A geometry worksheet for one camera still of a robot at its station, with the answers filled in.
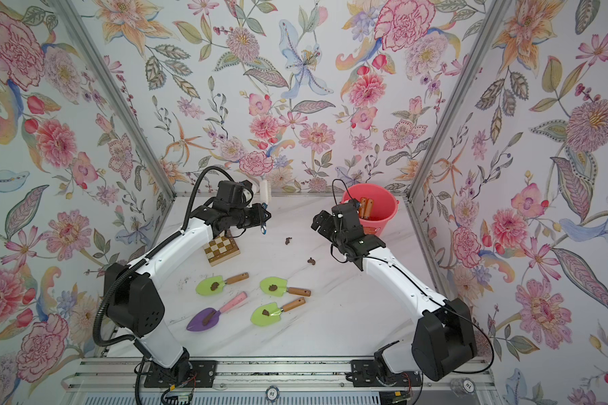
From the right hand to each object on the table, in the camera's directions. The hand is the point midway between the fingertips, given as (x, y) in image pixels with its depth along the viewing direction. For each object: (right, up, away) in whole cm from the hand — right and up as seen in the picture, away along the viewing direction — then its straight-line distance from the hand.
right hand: (320, 220), depth 84 cm
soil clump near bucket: (-12, -8, +20) cm, 25 cm away
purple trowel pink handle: (-38, -33, +2) cm, 50 cm away
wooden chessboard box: (-37, -11, +14) cm, 41 cm away
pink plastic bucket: (+26, +6, +12) cm, 29 cm away
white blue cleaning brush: (-18, +8, +1) cm, 20 cm away
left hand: (-16, +2, 0) cm, 16 cm away
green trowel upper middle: (-15, -24, +8) cm, 30 cm away
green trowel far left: (-38, -24, +9) cm, 46 cm away
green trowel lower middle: (-17, -32, +2) cm, 36 cm away
